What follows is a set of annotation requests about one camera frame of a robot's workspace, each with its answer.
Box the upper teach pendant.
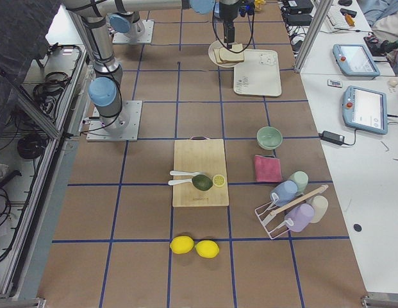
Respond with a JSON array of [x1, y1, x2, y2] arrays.
[[332, 44, 380, 79]]

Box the wooden cutting board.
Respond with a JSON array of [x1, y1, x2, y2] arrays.
[[169, 139, 229, 208]]

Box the green avocado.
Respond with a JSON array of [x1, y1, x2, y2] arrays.
[[192, 175, 213, 191]]

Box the aluminium frame post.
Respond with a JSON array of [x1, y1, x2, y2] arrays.
[[294, 0, 333, 73]]

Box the green bowl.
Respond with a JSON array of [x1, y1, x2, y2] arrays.
[[256, 126, 283, 150]]

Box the bread slice on plate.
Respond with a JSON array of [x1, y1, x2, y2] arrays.
[[213, 44, 244, 64]]

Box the white bread slice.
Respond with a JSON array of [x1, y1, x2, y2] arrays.
[[220, 49, 244, 64]]

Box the blue cup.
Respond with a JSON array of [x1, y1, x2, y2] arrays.
[[270, 180, 298, 207]]

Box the beige cup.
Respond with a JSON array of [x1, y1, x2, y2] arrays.
[[307, 195, 328, 223]]

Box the cream round plate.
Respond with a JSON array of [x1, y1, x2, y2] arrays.
[[208, 40, 239, 68]]

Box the lemon half slice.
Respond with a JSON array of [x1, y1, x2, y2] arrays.
[[212, 174, 226, 187]]

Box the green cup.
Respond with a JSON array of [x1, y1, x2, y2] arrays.
[[288, 171, 309, 194]]

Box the cream bear tray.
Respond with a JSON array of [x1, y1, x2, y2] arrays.
[[233, 49, 282, 98]]

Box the black power adapter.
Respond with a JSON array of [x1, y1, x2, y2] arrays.
[[319, 130, 345, 146]]

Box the white keyboard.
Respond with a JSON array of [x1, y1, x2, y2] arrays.
[[326, 6, 349, 31]]

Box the teach pendant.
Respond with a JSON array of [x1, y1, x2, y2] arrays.
[[342, 86, 388, 135], [332, 44, 380, 79]]

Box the whole yellow lemon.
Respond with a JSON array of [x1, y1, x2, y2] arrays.
[[169, 235, 194, 255], [195, 240, 220, 259]]

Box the purple cup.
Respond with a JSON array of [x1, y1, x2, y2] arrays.
[[285, 203, 315, 232]]

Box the pink cloth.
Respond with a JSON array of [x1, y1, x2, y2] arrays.
[[254, 155, 283, 183]]

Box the whole yellow lemon left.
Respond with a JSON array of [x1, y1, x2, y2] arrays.
[[169, 235, 194, 255]]

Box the whole yellow lemon right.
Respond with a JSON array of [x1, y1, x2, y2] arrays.
[[195, 240, 220, 259]]

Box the lower teach pendant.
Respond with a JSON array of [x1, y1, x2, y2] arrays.
[[342, 86, 388, 135]]

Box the white plastic knife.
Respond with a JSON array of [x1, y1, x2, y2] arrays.
[[168, 178, 193, 186]]

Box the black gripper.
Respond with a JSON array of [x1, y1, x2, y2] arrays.
[[219, 4, 238, 49]]

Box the white wire cup rack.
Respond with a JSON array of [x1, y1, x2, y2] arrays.
[[254, 184, 329, 240]]

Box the white plastic fork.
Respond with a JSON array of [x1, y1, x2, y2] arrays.
[[169, 170, 204, 176]]

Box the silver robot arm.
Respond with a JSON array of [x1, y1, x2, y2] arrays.
[[63, 1, 193, 132], [108, 1, 244, 49]]

